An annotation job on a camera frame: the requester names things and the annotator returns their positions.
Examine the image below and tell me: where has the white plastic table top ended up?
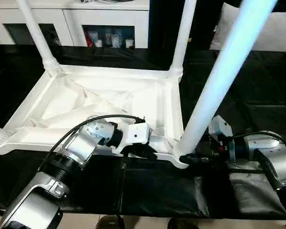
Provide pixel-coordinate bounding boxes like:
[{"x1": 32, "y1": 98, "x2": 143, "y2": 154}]
[{"x1": 0, "y1": 63, "x2": 197, "y2": 170}]

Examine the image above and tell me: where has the dark right robot foot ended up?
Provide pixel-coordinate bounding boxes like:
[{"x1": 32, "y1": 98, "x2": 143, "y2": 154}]
[{"x1": 168, "y1": 217, "x2": 199, "y2": 229}]

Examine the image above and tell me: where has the black work mat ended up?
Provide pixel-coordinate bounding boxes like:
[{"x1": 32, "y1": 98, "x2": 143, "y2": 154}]
[{"x1": 0, "y1": 44, "x2": 286, "y2": 220}]

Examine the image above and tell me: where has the black box with gold label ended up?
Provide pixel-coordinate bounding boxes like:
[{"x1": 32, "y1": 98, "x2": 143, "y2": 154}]
[{"x1": 148, "y1": 0, "x2": 227, "y2": 70}]

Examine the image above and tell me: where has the grey cushion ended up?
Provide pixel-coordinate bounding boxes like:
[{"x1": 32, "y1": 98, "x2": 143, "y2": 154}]
[{"x1": 209, "y1": 2, "x2": 286, "y2": 52}]

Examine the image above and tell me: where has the white glass-door cabinet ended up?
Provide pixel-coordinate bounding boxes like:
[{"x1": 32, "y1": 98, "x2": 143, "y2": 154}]
[{"x1": 0, "y1": 0, "x2": 150, "y2": 50}]

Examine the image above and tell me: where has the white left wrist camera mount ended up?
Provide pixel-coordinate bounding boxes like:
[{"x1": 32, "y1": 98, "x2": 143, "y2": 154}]
[{"x1": 113, "y1": 122, "x2": 150, "y2": 156}]

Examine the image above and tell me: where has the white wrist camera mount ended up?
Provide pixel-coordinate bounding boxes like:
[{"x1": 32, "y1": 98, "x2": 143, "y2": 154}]
[
  {"x1": 113, "y1": 122, "x2": 150, "y2": 156},
  {"x1": 208, "y1": 115, "x2": 236, "y2": 163}
]

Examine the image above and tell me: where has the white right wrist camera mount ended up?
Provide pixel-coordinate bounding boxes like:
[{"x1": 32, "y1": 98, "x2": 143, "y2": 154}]
[{"x1": 208, "y1": 115, "x2": 236, "y2": 163}]

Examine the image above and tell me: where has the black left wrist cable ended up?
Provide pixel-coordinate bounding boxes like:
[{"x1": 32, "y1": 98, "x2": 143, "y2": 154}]
[{"x1": 37, "y1": 114, "x2": 146, "y2": 173}]

